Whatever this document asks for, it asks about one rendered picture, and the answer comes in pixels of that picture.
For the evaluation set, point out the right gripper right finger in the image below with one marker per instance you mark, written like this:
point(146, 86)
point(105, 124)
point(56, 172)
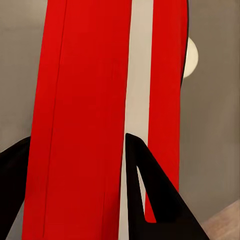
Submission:
point(174, 220)

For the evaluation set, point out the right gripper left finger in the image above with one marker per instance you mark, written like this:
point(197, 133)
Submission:
point(13, 178)

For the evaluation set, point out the coffee table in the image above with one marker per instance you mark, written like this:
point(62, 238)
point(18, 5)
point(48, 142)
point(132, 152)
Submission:
point(209, 146)

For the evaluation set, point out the radio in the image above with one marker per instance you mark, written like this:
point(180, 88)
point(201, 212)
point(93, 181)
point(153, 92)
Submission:
point(106, 68)

